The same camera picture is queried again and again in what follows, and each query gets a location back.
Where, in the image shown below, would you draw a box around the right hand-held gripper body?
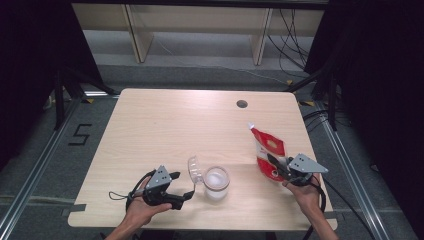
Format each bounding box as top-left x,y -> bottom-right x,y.
282,152 -> 330,187

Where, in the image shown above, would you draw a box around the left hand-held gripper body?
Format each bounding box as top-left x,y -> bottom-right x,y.
141,165 -> 185,211

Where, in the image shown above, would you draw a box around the red and white sugar bag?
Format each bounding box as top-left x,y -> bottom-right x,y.
247,121 -> 288,184

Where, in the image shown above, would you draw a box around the clear plastic jar with lid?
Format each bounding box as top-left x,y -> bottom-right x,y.
187,155 -> 232,202

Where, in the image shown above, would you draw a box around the person's left hand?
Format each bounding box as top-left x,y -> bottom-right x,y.
124,176 -> 173,228

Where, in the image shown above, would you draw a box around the person's right hand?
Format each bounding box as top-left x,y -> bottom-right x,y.
282,173 -> 323,215

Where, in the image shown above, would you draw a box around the black metal stand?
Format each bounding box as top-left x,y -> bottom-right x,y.
52,65 -> 118,132
283,68 -> 338,132

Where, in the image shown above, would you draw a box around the black curtain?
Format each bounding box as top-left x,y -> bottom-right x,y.
303,0 -> 424,233
0,0 -> 105,169

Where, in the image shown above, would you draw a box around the beige wooden shelf unit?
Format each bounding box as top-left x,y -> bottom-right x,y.
71,3 -> 326,66

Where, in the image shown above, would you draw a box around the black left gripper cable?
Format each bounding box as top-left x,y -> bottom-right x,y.
125,169 -> 157,213

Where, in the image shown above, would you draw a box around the thin grey cord loop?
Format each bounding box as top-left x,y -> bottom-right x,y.
108,191 -> 130,202

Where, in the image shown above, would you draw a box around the aluminium floor rail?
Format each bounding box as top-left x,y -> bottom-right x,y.
314,101 -> 392,240
0,97 -> 84,236

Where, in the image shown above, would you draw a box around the black coiled floor cables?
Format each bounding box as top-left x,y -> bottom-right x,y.
302,109 -> 335,133

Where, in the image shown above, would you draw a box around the black floor cable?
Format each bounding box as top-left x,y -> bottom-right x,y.
324,179 -> 378,240

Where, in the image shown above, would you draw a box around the bundle of hanging black cables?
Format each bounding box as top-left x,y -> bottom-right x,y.
266,8 -> 312,80

